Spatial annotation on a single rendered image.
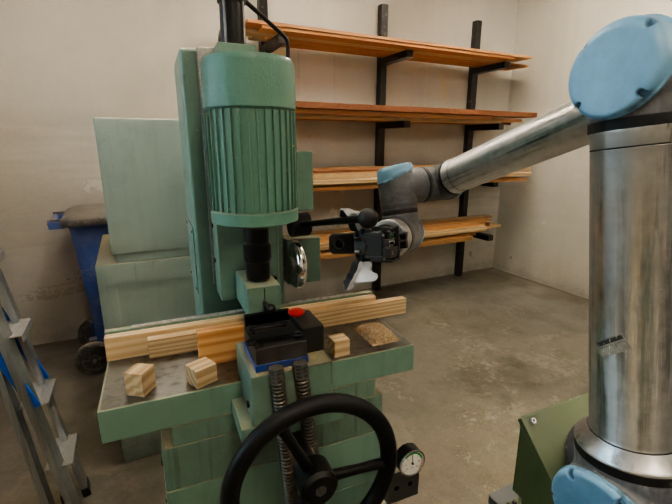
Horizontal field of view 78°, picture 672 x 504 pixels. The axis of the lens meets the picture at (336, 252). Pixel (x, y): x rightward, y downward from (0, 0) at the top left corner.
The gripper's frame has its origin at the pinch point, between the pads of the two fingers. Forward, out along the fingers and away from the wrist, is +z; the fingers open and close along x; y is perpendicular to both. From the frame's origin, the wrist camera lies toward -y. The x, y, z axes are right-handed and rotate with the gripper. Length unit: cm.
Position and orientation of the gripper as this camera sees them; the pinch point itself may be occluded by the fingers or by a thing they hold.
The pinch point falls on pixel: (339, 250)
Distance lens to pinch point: 78.5
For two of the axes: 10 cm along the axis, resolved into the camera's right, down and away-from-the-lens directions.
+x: 0.5, 9.9, 1.2
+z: -4.5, 1.3, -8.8
